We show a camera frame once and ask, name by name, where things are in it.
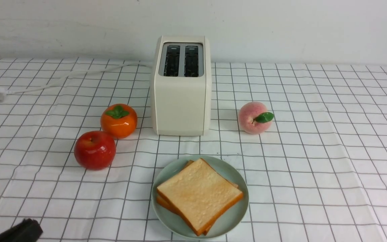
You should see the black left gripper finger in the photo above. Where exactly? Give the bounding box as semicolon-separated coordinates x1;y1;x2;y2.
0;218;43;242

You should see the toasted bread slice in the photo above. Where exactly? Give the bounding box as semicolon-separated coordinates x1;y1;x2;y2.
156;158;244;236
156;160;239;236

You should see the red apple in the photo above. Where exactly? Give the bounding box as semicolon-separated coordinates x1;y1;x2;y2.
74;130;116;170

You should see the orange persimmon with leaf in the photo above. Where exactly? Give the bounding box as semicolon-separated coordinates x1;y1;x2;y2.
100;103;138;139

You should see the pale green plate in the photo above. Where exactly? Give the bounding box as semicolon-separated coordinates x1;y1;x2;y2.
151;155;249;240

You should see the cream white toaster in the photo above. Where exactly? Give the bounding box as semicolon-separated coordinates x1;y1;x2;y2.
149;36;212;136

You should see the pink peach with leaf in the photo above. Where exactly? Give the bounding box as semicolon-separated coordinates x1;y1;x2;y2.
238;102;274;135

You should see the white checked tablecloth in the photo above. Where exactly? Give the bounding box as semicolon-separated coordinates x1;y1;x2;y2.
0;58;387;242

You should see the white power cable with plug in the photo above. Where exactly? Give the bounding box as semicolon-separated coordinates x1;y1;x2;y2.
0;62;152;103

